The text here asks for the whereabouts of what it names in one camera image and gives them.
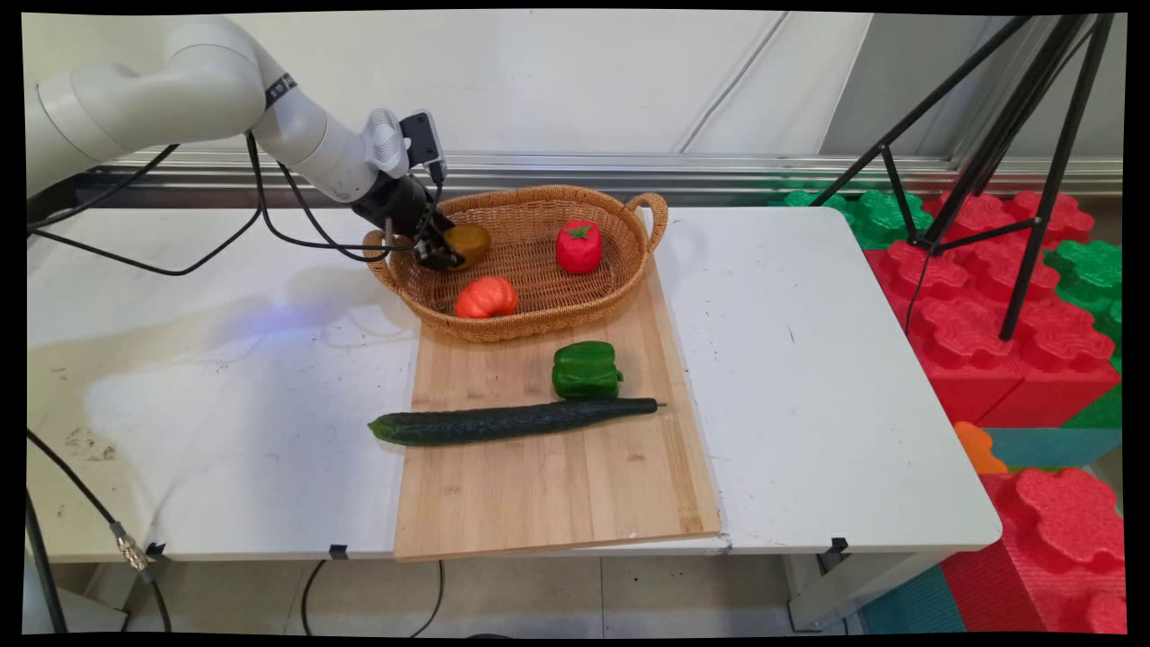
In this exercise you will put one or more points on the orange foam piece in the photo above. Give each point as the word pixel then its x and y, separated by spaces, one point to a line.
pixel 977 449

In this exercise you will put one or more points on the white table leg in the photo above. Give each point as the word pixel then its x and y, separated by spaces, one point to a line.
pixel 844 589

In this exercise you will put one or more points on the black wrist camera, white mount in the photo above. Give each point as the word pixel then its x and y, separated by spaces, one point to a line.
pixel 409 139

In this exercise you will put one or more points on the black camera tripod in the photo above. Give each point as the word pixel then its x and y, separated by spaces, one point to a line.
pixel 1006 135

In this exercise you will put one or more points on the orange tomato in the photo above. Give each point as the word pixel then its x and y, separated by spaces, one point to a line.
pixel 485 298

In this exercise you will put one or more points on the red toy tomato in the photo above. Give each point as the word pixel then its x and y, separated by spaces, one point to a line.
pixel 579 247

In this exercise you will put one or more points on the brown toy potato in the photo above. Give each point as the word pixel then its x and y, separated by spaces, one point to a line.
pixel 472 244

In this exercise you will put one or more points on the dark green cucumber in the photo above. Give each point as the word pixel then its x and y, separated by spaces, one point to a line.
pixel 503 422

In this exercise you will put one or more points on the green foam block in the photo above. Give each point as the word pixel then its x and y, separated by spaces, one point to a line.
pixel 1092 270
pixel 876 216

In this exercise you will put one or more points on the large red foam block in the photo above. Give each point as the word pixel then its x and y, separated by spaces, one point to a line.
pixel 979 314

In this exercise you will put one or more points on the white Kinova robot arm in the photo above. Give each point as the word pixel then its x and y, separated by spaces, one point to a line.
pixel 180 90

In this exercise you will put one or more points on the aluminium wall rail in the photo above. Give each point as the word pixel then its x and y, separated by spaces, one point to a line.
pixel 764 171

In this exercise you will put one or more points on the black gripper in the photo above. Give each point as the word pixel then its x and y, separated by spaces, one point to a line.
pixel 395 205

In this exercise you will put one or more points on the green toy bell pepper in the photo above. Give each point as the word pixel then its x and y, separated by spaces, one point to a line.
pixel 586 370

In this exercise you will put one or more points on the bamboo cutting board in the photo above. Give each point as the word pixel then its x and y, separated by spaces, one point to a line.
pixel 557 476

